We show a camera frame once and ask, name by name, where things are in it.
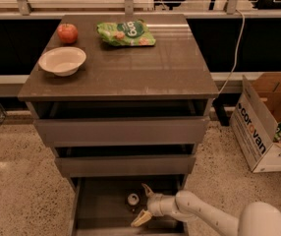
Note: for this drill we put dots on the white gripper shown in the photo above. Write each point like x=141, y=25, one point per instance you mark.
x=154, y=204

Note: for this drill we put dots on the orange soda can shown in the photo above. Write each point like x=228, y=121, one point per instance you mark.
x=133, y=201

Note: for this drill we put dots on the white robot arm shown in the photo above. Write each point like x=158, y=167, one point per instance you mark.
x=256, y=219

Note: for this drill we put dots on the bottom drawer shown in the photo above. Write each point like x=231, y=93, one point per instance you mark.
x=100, y=210

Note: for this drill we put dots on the drawer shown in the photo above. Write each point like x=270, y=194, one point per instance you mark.
x=125, y=160
x=121, y=123
x=100, y=210

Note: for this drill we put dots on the middle drawer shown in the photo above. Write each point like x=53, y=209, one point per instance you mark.
x=125, y=160

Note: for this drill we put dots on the top drawer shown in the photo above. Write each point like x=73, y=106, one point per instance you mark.
x=121, y=123

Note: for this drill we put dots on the grey drawer cabinet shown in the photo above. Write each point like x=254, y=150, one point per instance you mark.
x=172, y=69

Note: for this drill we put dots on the cardboard box with lettering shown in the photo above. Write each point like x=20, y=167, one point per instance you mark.
x=254, y=122

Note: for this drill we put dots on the white bowl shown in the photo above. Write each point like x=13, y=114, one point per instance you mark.
x=62, y=61

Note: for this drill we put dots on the green chip bag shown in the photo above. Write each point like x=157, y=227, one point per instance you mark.
x=132, y=33

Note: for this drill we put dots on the red apple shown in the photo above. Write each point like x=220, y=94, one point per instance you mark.
x=68, y=33

